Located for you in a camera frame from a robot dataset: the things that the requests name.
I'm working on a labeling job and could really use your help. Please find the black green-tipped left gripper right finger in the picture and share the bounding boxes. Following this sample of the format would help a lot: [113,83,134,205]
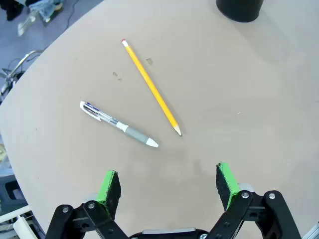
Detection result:
[205,162,302,239]

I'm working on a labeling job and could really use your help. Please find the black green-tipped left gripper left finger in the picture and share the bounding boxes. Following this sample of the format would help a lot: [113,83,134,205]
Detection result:
[44,170,130,239]

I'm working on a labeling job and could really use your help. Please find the white pen with grey grip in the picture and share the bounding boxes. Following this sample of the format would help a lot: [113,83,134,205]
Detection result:
[79,101,160,149]

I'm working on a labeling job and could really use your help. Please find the black cylindrical pen holder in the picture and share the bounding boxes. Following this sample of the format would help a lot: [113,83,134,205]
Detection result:
[215,0,264,23]

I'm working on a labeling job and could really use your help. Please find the dark grey plastic crate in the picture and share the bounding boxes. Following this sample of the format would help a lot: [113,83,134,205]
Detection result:
[0,174,28,220]

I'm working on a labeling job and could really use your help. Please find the yellow pencil with pink eraser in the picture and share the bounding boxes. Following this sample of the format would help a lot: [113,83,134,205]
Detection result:
[121,38,182,137]

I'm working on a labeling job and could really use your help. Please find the person in blue jeans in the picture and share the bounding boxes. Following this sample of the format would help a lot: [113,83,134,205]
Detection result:
[16,0,63,37]

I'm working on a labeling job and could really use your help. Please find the chrome metal chair frame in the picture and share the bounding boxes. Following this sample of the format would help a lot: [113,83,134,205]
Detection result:
[0,49,44,100]

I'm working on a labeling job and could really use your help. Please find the thin black floor cable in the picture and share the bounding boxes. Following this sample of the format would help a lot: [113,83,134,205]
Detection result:
[63,0,77,30]

